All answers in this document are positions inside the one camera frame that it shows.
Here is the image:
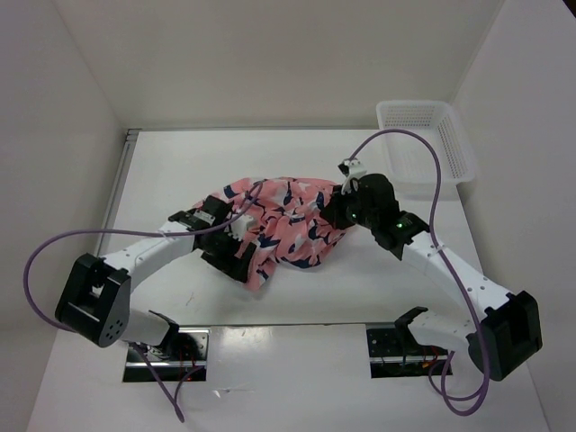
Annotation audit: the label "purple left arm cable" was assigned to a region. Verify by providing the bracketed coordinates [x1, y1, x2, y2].
[22, 179, 266, 423]

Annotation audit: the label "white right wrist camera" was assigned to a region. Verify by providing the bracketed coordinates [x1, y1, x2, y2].
[338, 157, 366, 194]

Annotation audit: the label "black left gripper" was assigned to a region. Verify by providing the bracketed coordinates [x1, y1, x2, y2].
[199, 226, 256, 282]

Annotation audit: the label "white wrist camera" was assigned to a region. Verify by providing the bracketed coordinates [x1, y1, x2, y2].
[224, 214, 257, 242]
[338, 157, 366, 194]

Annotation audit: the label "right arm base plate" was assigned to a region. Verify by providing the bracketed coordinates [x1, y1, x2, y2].
[365, 324, 448, 379]

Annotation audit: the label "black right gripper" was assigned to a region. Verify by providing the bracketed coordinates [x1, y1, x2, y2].
[320, 182, 378, 230]

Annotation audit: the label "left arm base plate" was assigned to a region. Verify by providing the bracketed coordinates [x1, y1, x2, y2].
[122, 327, 211, 383]

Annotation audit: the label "white plastic basket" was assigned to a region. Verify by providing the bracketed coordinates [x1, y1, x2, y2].
[376, 100, 476, 197]

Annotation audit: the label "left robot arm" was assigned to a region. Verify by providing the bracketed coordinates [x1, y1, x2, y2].
[55, 196, 257, 360]

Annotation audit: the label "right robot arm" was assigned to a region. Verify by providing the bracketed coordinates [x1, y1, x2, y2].
[320, 174, 543, 382]

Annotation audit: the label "pink shark print shorts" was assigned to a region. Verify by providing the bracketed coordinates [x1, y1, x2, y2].
[244, 177, 347, 292]

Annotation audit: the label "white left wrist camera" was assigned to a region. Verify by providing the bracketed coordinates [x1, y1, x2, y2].
[224, 214, 257, 242]

